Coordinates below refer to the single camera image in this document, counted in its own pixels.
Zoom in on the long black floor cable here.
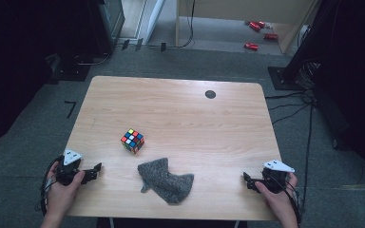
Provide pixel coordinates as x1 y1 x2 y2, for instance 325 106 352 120
297 101 316 228

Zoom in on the black hanging cable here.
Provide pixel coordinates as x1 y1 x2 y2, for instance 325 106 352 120
170 0 196 49

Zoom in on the grey fuzzy cloth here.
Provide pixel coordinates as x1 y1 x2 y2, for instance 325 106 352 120
137 157 195 205

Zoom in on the black stand pole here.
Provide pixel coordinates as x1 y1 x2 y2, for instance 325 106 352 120
281 0 334 84

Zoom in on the multicoloured puzzle cube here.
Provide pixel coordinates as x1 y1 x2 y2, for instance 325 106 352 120
120 127 145 155

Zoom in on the person's left hand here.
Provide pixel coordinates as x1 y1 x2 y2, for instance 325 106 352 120
46 161 86 220

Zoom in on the black cabinet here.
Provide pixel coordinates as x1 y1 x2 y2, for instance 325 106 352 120
88 0 126 55

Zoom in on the white board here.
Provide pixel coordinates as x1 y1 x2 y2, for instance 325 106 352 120
144 0 166 45

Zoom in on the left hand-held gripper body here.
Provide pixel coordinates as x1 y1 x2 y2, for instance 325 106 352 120
55 149 86 187

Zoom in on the black looped cable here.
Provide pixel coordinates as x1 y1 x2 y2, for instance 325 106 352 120
74 51 112 67

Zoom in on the person's right hand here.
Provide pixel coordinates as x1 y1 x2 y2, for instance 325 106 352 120
255 172 299 221

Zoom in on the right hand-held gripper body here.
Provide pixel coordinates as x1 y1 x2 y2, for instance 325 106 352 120
260 159 296 194

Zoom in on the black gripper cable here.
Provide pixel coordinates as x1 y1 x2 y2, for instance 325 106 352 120
274 175 303 226
38 155 65 217

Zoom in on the black stand base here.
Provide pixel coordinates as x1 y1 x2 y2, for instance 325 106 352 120
267 66 302 91

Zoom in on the black floor plate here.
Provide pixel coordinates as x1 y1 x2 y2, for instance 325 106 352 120
48 53 92 86

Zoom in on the coiled cable bundle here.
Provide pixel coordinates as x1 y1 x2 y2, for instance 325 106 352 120
298 61 321 90

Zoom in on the black curtain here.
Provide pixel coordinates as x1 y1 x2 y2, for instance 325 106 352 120
313 0 365 188
0 0 91 150

